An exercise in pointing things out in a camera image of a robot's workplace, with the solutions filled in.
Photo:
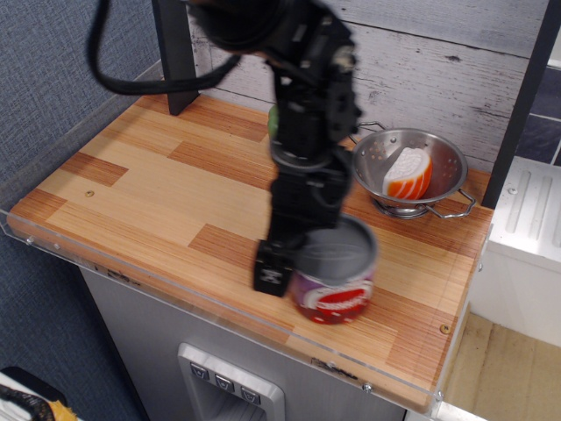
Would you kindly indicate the purple red cherries can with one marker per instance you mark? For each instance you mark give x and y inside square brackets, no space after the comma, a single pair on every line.
[334,272]

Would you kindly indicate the silver toy fridge front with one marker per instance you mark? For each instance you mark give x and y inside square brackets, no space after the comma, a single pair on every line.
[147,332]

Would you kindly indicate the black vertical post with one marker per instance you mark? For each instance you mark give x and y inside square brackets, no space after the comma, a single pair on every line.
[174,38]
[538,61]

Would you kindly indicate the white toy sink unit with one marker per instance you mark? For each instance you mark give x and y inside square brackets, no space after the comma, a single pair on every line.
[517,284]

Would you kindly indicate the yellow object bottom left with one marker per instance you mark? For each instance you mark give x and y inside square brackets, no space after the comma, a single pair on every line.
[61,412]

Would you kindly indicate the orange white toy salmon sushi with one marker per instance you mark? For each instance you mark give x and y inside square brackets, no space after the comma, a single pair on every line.
[410,175]

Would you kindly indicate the black vertical post right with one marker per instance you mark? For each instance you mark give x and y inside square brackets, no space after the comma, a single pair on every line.
[538,61]

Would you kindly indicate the green toy bell pepper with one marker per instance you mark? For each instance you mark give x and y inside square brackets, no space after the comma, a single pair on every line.
[273,121]

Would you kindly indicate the steel colander with handles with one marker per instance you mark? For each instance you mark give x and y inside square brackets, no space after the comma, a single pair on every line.
[375,154]

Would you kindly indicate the grey ice dispenser panel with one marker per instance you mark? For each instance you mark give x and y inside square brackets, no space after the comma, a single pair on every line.
[219,390]

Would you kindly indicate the black vertical post left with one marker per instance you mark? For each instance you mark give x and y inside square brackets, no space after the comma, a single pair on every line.
[174,38]

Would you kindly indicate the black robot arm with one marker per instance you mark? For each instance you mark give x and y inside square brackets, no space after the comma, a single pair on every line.
[312,57]

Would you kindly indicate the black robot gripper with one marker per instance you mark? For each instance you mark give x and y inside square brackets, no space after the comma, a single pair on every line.
[306,195]

